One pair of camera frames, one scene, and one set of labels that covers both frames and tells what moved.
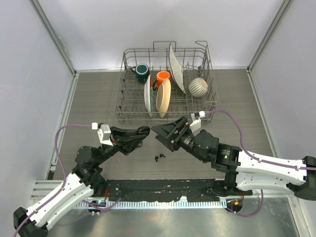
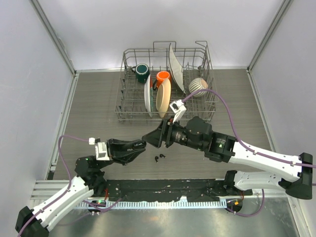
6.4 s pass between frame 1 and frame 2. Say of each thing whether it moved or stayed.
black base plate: stayed
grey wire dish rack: stayed
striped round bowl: stayed
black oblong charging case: moved
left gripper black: moved
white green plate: stayed
